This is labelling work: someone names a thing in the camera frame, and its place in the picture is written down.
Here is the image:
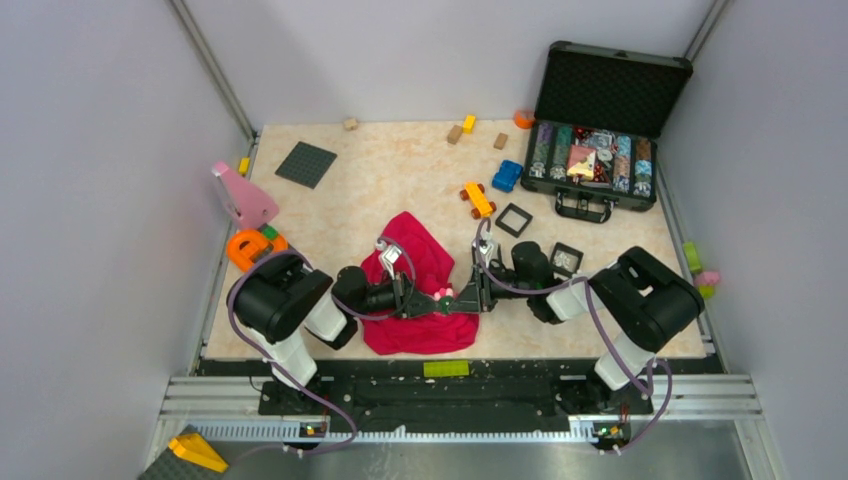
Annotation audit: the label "small yellow block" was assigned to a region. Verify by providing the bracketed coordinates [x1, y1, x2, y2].
[238, 157, 251, 177]

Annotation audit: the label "orange plastic toy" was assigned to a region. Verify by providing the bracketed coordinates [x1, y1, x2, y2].
[226, 225, 289, 272]

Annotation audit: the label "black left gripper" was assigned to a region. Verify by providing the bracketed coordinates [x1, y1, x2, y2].
[351, 270, 442, 319]

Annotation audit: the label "dark grey building baseplate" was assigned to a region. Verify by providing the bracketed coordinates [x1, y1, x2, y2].
[275, 141, 337, 189]

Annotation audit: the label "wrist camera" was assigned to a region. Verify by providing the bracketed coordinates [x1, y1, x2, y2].
[472, 238, 501, 267]
[375, 240, 404, 280]

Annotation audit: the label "green flat brick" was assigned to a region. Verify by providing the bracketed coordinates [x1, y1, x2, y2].
[422, 360, 471, 379]

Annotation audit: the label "green pink toy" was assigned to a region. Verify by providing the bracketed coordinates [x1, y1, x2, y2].
[682, 242, 721, 300]

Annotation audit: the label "black square frame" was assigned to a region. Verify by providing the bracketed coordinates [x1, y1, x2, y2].
[549, 242, 584, 278]
[495, 203, 533, 238]

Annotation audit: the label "pink flower brooch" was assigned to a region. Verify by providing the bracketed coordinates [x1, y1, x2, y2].
[433, 287, 455, 315]

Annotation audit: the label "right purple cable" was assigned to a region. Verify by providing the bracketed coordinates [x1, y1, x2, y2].
[473, 217, 674, 455]

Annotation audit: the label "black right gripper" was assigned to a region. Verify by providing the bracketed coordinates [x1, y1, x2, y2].
[447, 262, 533, 313]

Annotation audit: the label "playing card box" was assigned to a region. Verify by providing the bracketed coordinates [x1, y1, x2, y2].
[566, 145, 596, 181]

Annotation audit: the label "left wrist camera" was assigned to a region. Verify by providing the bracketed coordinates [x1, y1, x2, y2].
[375, 240, 404, 280]

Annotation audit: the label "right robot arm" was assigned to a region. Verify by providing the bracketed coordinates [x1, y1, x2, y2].
[443, 240, 705, 412]

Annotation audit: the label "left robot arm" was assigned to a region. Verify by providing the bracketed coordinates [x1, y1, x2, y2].
[226, 254, 442, 414]

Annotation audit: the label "magenta garment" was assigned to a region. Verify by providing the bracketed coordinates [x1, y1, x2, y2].
[363, 211, 480, 355]

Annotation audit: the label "pink plastic piece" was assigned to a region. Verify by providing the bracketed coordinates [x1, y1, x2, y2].
[211, 162, 279, 230]

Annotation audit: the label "blue toy car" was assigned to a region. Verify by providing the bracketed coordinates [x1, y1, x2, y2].
[491, 160, 523, 193]

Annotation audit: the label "small tan wooden block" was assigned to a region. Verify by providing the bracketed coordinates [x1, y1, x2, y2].
[343, 117, 359, 131]

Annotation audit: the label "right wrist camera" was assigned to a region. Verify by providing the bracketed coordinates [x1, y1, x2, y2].
[472, 238, 501, 267]

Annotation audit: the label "yellow toy car red wheels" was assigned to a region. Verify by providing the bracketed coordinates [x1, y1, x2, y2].
[459, 182, 497, 220]

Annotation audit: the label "white silver brooch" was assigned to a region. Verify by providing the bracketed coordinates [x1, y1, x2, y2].
[554, 251, 577, 270]

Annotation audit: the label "black poker chip case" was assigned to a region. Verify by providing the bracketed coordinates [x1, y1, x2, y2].
[520, 41, 693, 223]

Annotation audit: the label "orange object behind case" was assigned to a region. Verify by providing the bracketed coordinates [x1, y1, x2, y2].
[513, 110, 535, 130]

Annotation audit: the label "yellow wedge brick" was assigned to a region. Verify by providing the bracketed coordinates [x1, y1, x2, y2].
[168, 433, 230, 473]

